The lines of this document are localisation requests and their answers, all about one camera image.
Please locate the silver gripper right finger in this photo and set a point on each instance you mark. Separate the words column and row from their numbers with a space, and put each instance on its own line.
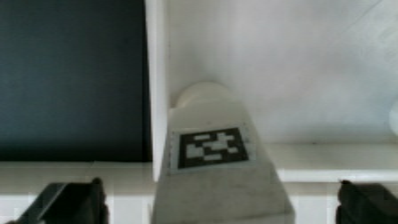
column 368, row 204

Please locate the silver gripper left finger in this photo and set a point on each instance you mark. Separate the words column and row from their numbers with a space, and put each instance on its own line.
column 70, row 204

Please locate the white table leg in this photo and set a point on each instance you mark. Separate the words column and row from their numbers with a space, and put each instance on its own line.
column 214, row 160

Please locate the white square tabletop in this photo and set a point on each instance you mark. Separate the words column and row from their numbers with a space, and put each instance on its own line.
column 302, row 54

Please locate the white front fence wall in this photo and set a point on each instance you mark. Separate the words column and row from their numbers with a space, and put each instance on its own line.
column 130, row 180

